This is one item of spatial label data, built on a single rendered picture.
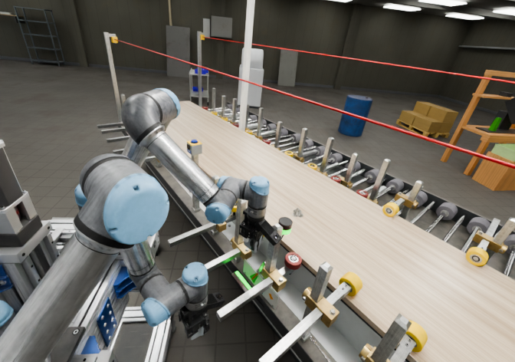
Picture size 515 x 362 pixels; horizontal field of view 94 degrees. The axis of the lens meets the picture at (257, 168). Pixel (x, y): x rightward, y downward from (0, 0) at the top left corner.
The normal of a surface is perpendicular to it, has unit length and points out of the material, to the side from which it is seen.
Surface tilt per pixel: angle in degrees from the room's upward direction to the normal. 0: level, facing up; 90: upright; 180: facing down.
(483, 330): 0
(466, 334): 0
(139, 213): 84
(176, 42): 76
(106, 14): 90
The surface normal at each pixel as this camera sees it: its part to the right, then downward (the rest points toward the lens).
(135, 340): 0.10, -0.87
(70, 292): 0.56, 0.26
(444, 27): 0.10, 0.48
